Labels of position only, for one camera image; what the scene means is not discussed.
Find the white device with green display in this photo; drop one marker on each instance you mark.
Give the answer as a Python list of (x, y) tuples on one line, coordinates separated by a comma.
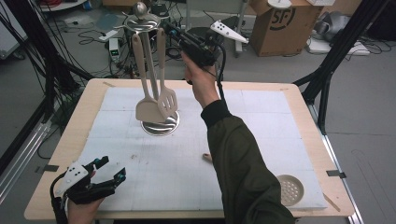
[(114, 49)]

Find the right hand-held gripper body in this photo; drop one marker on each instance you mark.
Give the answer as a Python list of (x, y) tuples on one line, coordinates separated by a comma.
[(199, 49)]

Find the white metal post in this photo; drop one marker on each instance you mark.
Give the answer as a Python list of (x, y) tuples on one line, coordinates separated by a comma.
[(239, 48)]

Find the brown cardboard box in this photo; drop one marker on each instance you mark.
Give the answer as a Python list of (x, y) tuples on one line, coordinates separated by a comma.
[(280, 40)]

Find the white round table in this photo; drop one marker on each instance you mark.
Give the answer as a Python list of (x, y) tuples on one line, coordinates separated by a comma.
[(62, 6)]

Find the black tape piece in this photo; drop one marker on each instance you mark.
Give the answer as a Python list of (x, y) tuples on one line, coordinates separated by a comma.
[(335, 173), (49, 168)]

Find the grey cabinet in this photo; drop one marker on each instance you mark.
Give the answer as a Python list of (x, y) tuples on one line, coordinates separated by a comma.
[(11, 40)]

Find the black flat case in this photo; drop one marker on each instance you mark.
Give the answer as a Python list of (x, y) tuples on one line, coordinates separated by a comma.
[(233, 21)]

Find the black round stool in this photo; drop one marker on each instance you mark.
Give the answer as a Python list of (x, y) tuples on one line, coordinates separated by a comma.
[(202, 30)]

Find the beige solid spatula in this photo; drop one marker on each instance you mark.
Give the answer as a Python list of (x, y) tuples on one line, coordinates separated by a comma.
[(148, 110)]

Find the aluminium rail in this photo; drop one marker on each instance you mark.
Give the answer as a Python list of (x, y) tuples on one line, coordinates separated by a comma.
[(28, 149), (342, 183)]

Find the person's left hand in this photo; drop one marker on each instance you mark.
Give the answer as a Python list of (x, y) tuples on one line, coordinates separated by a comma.
[(81, 214)]

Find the white grid mat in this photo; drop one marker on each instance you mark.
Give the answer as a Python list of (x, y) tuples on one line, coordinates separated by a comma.
[(186, 193)]

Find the person's right hand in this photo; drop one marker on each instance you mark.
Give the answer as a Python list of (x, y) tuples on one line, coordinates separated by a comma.
[(202, 84)]

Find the white power strip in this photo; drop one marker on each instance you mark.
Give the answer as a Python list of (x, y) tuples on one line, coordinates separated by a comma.
[(108, 35)]

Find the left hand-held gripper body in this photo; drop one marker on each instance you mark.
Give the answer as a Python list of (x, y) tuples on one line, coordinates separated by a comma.
[(73, 177)]

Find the grey wrapped bundle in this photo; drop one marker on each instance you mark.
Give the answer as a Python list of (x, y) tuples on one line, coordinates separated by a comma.
[(333, 25)]

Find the metal utensil stand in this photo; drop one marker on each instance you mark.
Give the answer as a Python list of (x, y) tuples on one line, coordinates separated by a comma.
[(158, 129)]

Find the white flat board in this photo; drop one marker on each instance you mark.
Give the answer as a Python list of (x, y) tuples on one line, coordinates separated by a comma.
[(320, 46)]

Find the beige perforated skimmer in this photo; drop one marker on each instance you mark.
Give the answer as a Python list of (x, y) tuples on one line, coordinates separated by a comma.
[(291, 190)]

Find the white round disc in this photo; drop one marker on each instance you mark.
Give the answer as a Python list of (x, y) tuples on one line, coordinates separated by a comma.
[(279, 3)]

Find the black metal frame stand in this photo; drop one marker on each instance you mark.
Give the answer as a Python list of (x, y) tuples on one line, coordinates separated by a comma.
[(53, 74), (347, 40)]

